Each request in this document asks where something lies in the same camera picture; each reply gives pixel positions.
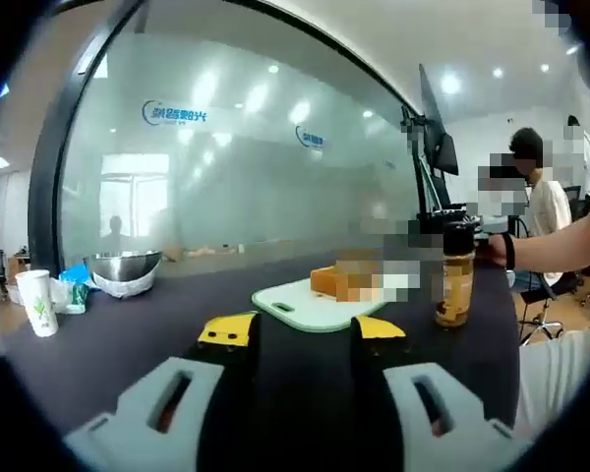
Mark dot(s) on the person's white shorts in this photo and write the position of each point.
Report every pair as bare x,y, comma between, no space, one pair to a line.
555,383

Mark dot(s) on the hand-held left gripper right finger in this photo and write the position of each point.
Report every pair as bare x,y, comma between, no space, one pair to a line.
452,418

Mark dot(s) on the white paper cup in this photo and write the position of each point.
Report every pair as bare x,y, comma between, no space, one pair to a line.
38,305

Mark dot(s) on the white cloth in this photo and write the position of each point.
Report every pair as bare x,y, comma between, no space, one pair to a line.
128,291

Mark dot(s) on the black wristband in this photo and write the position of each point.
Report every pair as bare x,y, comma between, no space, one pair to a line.
509,251

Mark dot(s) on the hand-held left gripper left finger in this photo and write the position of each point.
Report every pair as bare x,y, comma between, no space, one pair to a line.
142,418

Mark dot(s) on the pepper bottle with black cap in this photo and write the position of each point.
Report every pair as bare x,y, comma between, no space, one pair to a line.
454,285

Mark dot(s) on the black monitor stand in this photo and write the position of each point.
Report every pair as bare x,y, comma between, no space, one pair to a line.
425,187

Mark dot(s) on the green snack packet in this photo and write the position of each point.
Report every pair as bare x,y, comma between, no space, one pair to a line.
78,294

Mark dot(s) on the steel mixing bowl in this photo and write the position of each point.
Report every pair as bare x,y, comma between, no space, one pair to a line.
123,268

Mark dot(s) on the white cutting board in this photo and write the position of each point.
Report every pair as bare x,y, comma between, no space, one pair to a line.
300,310

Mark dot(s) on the black office chair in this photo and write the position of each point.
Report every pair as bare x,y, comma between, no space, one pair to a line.
541,314

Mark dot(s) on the blue plastic bag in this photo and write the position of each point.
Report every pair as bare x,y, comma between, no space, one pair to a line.
75,274

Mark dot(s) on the orange bread block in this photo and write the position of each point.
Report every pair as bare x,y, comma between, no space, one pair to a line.
324,282

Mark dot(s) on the black monitor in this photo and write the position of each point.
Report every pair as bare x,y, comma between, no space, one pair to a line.
437,137

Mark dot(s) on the person's right hand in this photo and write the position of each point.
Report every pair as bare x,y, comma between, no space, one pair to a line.
495,251

